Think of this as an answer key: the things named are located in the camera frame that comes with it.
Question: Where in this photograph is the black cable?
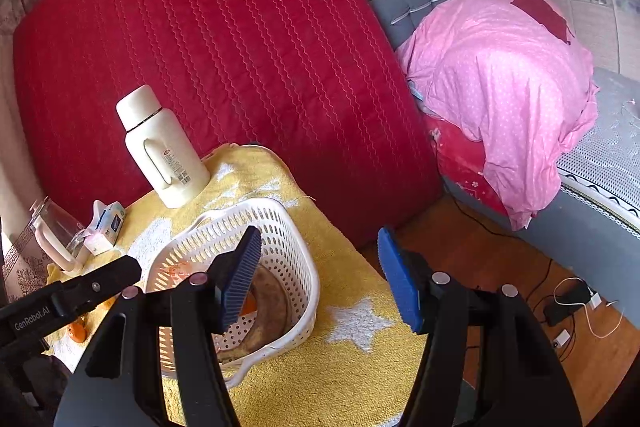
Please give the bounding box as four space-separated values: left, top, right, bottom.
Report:
440 177 556 303

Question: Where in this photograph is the cream thermos flask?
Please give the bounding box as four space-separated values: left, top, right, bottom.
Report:
116 84 211 209

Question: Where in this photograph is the tissue pack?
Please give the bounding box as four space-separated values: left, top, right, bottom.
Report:
82 200 126 256

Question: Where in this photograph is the yellow patterned towel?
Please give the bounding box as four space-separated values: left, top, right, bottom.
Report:
45 143 436 427

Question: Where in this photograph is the dark red cloth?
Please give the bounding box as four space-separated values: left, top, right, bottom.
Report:
510 0 573 44

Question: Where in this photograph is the red floral sheet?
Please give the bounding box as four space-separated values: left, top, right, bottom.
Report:
425 114 511 218

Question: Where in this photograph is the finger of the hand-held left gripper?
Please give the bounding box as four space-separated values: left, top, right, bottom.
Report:
50 254 143 318

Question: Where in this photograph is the patterned beige curtain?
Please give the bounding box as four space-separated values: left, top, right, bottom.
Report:
0 0 56 303

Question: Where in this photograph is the pink dotted duvet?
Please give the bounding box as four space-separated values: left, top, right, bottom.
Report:
397 0 600 230

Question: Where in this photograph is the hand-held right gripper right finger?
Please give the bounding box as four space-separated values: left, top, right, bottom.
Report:
377 227 583 427

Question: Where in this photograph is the black power adapter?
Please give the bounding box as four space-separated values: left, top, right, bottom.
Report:
544 283 593 327

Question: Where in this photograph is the white plastic basket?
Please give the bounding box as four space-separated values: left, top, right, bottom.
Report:
145 197 321 389

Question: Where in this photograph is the grey bed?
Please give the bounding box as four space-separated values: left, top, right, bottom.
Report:
367 0 640 303

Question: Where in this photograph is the white cable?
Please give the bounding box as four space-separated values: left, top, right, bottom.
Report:
554 277 626 339

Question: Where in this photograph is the glass kettle with pink handle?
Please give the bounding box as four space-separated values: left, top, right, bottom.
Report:
30 197 91 273

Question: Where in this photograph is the brown overripe banana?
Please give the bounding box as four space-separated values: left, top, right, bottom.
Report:
217 267 293 358

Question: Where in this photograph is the red quilted mattress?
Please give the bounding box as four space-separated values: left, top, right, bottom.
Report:
12 0 443 253

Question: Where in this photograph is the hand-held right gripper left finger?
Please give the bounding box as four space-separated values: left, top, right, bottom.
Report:
54 226 263 427

